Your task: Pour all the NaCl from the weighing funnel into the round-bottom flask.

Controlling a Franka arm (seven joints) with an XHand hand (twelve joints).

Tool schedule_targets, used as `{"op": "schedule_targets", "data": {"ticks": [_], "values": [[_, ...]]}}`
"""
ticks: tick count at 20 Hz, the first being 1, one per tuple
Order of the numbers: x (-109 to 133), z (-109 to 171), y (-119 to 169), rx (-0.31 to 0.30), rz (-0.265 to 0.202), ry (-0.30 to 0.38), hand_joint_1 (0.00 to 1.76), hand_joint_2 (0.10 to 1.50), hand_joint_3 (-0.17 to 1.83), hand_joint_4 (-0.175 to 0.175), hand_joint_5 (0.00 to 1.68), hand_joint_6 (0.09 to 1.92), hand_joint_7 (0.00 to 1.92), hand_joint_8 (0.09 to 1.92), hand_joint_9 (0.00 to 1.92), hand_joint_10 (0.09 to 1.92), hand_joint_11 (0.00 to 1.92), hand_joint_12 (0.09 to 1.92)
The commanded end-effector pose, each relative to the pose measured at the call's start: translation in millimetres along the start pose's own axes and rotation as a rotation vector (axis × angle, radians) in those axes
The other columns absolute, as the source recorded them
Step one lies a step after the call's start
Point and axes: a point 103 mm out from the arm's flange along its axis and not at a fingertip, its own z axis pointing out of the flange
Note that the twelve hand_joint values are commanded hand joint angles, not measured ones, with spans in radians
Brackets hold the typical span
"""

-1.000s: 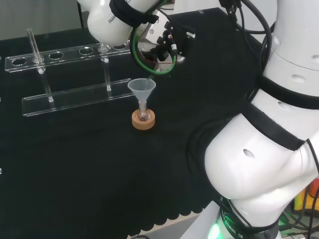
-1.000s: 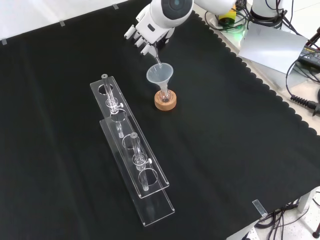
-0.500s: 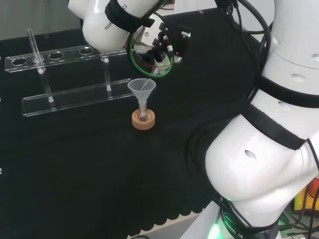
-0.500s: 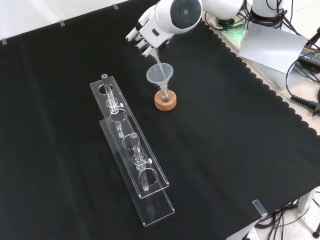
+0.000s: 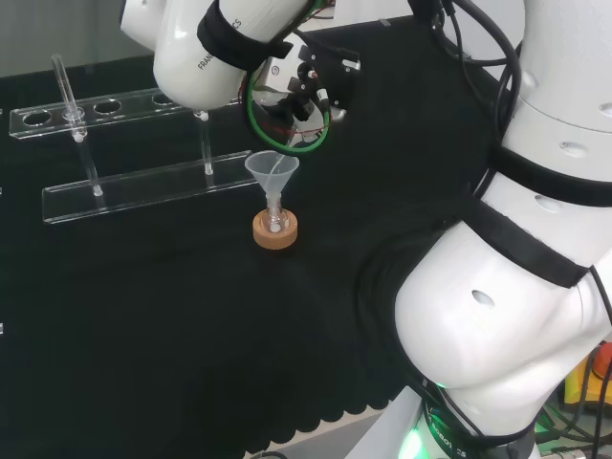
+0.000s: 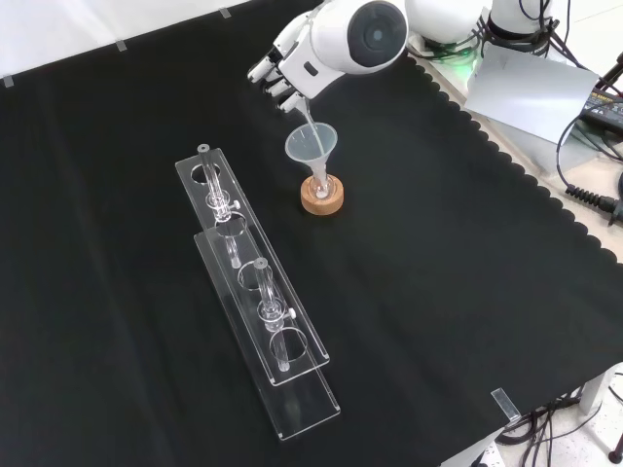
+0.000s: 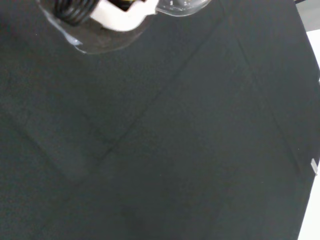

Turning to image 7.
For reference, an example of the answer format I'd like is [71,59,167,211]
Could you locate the black bench cloth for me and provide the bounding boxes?
[0,0,320,240]

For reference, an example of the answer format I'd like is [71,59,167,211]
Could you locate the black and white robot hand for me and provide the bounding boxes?
[53,0,160,32]

